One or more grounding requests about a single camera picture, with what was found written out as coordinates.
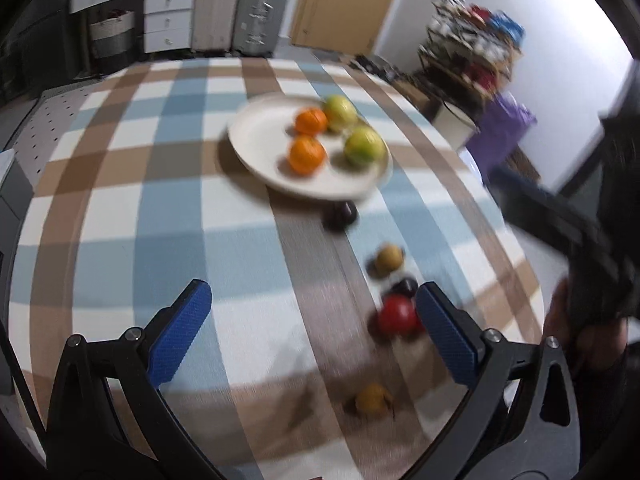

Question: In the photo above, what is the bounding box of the dark purple plum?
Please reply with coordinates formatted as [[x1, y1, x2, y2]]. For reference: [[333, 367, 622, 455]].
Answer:
[[322, 200, 359, 232]]

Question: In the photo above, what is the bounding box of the orange mandarin on plate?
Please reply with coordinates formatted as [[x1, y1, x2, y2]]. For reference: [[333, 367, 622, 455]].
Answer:
[[288, 136, 326, 177]]

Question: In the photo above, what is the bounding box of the wooden door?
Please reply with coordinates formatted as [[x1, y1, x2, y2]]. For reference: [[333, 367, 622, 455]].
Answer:
[[290, 0, 392, 54]]

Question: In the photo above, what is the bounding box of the person's right hand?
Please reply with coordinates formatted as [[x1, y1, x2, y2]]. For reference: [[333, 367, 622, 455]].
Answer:
[[544, 276, 628, 370]]

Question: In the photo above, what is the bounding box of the green yellow citrus fruit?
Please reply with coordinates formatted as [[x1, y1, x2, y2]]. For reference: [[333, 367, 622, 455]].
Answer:
[[343, 125, 386, 168]]

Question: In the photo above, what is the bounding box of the brown round pear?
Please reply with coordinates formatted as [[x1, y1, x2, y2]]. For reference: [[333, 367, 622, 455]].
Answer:
[[354, 384, 395, 418]]

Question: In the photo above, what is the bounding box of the red tomato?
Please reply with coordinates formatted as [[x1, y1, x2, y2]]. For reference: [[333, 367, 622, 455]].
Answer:
[[376, 294, 424, 337]]

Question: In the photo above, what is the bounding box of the orange mandarin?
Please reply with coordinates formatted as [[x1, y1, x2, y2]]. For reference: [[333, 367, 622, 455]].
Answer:
[[288, 136, 326, 177], [294, 107, 328, 136]]

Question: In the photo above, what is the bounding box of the purple bag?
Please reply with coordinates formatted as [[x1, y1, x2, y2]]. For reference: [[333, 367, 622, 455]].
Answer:
[[465, 92, 537, 184]]

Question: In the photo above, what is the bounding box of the yellow green guava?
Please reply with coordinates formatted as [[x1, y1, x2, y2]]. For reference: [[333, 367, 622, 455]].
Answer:
[[322, 94, 358, 133]]

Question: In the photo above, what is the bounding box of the beige suitcase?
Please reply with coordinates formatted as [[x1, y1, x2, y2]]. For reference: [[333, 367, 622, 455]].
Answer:
[[191, 0, 238, 52]]

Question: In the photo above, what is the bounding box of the wooden shoe rack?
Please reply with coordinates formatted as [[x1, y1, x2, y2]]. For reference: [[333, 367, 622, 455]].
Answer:
[[418, 0, 525, 104]]

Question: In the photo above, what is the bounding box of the small brown pear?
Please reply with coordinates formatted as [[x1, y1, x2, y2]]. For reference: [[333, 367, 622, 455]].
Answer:
[[374, 244, 405, 276]]

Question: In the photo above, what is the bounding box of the checkered tablecloth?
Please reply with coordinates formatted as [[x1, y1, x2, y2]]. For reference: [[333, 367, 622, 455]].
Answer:
[[9, 58, 544, 479]]

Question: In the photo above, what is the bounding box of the wicker basket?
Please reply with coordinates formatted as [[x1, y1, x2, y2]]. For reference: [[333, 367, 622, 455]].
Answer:
[[89, 11, 134, 58]]

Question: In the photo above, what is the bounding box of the silver suitcase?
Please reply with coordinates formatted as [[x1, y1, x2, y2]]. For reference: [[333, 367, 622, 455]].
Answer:
[[232, 0, 288, 58]]

